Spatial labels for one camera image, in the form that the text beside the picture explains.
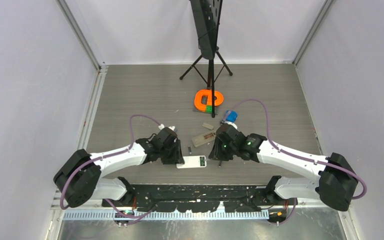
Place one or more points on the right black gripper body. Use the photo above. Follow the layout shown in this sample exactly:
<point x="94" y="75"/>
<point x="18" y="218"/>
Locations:
<point x="234" y="149"/>

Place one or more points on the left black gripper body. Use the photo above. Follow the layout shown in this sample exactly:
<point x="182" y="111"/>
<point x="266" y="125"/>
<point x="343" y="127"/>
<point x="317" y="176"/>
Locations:
<point x="171" y="156"/>

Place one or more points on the beige remote control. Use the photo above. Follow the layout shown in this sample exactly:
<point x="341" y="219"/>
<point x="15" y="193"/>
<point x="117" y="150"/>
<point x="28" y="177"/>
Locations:
<point x="204" y="138"/>

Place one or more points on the white air conditioner remote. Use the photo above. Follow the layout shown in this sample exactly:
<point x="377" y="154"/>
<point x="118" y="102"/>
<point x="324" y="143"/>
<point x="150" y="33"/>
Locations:
<point x="194" y="161"/>

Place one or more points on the beige battery cover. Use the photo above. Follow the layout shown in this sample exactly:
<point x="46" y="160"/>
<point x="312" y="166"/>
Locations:
<point x="208" y="126"/>

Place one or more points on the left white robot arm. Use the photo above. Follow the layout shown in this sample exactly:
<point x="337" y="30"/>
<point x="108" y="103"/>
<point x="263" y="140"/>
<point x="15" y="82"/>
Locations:
<point x="83" y="177"/>

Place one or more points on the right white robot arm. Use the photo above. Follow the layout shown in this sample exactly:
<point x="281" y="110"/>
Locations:
<point x="329" y="179"/>

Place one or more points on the blue toy car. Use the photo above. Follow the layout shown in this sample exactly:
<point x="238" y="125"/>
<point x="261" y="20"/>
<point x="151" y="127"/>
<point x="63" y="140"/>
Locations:
<point x="230" y="116"/>

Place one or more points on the orange and green block toy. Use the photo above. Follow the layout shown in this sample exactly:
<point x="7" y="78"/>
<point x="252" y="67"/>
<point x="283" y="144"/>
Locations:
<point x="204" y="101"/>

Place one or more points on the black tripod stand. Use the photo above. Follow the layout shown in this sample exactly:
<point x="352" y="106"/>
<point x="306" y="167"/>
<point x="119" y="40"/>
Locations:
<point x="206" y="16"/>

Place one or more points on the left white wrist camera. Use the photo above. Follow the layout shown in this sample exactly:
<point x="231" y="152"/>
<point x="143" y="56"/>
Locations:
<point x="162" y="126"/>

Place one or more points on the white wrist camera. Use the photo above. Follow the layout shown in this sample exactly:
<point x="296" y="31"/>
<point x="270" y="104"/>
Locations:
<point x="162" y="126"/>
<point x="222" y="122"/>

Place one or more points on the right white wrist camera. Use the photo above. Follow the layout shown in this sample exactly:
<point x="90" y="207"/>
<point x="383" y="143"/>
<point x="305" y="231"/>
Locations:
<point x="222" y="122"/>

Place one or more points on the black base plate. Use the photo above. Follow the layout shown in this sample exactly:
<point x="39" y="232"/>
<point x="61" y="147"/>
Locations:
<point x="196" y="198"/>

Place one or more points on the slotted cable duct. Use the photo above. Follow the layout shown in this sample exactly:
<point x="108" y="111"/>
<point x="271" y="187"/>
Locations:
<point x="220" y="214"/>

